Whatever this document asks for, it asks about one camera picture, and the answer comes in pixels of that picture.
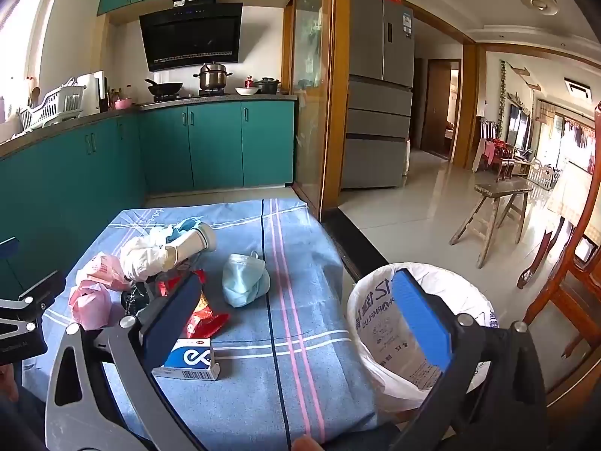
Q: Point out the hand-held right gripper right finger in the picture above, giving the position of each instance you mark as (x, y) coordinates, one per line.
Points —
(420, 324)

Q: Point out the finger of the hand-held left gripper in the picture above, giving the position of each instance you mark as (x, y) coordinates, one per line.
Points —
(8, 247)
(33, 303)

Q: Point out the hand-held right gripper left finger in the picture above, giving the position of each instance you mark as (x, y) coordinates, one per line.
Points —
(171, 319)

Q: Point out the red snack wrapper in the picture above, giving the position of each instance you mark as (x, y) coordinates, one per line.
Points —
(202, 319)

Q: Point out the white plastic-lined waste bin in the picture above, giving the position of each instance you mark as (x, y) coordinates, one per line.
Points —
(385, 333)

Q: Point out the black plastic bag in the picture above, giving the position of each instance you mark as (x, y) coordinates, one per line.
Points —
(136, 298)

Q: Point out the small white blue box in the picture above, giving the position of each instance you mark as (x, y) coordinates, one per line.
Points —
(192, 359)

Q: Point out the pink wrapper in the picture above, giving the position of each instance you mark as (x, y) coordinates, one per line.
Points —
(105, 270)
(89, 305)

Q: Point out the blue face mask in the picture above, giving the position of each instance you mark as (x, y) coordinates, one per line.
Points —
(242, 282)

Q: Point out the teal thread spool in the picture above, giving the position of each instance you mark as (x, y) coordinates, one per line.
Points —
(185, 228)

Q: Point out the blue striped table cloth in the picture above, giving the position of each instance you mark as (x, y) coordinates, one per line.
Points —
(300, 291)

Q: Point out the white dish rack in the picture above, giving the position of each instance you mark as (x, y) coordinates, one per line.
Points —
(54, 105)

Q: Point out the wooden bench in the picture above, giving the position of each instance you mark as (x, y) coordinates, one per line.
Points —
(502, 189)

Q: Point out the red-brown wooden chair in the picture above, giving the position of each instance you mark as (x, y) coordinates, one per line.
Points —
(570, 263)

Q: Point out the white kitchen appliance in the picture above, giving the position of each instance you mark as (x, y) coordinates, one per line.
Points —
(91, 91)

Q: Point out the teal lower kitchen cabinets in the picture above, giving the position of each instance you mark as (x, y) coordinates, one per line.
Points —
(211, 145)

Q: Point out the pink bowl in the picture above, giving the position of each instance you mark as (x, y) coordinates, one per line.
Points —
(124, 103)

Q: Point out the table with pale cloth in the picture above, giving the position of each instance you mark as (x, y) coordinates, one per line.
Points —
(570, 197)

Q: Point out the kitchen window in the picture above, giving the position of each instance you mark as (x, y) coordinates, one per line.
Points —
(23, 42)

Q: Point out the brown wooden door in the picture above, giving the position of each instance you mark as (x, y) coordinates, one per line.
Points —
(434, 108)

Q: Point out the television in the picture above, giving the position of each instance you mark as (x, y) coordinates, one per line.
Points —
(519, 127)

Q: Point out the black wok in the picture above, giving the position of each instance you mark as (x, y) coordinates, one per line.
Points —
(164, 88)

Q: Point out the black gas stove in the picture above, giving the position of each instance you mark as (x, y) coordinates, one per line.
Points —
(188, 96)

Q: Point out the grey refrigerator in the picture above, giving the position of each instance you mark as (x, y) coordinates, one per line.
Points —
(375, 103)

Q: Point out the white bowl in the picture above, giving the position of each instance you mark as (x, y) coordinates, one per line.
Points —
(247, 90)

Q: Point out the steel cooking pot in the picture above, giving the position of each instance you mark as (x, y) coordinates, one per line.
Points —
(213, 77)

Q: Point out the wood-framed glass sliding door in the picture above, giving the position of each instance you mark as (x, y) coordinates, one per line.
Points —
(310, 103)

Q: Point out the small red jar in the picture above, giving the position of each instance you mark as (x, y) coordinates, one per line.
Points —
(249, 81)

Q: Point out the black lidded pot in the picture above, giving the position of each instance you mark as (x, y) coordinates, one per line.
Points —
(267, 86)

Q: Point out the black range hood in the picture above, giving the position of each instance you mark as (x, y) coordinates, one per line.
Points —
(192, 33)

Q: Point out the ceiling air vent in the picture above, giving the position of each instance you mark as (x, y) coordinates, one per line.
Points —
(578, 88)

